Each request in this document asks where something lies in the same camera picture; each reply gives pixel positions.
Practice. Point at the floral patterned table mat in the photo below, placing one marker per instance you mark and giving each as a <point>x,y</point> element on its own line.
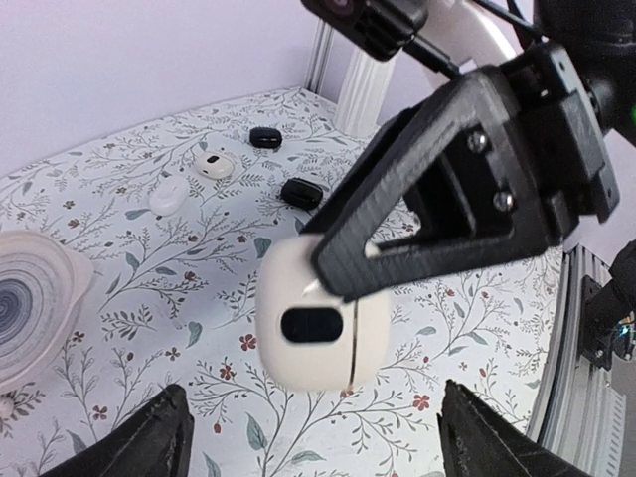
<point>201,279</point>

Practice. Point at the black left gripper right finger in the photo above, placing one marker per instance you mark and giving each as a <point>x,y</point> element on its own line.
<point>477,441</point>

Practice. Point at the aluminium front rail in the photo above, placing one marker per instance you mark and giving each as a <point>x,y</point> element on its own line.
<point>577,409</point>

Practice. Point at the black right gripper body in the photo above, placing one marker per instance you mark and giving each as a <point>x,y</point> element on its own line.
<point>580,58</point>

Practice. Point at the white earbud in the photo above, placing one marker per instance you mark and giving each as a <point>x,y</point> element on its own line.
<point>169,196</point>

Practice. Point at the white ribbed vase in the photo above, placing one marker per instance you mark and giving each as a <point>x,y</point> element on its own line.
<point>362,94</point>

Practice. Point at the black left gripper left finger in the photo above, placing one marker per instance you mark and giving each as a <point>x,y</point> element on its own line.
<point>155,441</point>

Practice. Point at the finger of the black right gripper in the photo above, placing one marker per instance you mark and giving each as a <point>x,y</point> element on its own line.
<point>454,183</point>

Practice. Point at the right aluminium frame post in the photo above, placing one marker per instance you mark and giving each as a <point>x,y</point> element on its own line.
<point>319,69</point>

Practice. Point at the swirl patterned shallow plate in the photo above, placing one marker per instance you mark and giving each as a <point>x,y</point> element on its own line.
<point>43,284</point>

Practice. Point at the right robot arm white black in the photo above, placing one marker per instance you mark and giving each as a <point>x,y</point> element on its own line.
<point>497,165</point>

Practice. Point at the white earbuds charging case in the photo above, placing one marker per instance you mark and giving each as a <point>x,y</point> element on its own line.
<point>310,340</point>

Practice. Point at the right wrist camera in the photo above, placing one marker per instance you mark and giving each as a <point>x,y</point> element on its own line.
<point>378,27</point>

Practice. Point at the black earbud case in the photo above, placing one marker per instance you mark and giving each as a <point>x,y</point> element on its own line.
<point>265,138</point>
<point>301,194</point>

